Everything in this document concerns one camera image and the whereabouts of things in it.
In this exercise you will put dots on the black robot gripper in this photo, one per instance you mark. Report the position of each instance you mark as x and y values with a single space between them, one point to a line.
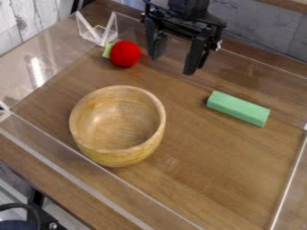
184 18

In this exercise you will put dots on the green rectangular foam block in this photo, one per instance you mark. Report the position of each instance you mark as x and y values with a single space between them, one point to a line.
238 108

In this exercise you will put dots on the clear acrylic tray walls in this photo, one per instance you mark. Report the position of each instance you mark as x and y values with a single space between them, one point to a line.
220 175

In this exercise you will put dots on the black clamp with cable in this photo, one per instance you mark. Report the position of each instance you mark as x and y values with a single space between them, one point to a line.
23 214

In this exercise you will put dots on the red felt fruit with leaf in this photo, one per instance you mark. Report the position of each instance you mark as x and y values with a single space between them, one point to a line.
123 53

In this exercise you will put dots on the round wooden bowl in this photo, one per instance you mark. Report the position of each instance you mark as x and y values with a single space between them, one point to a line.
118 124

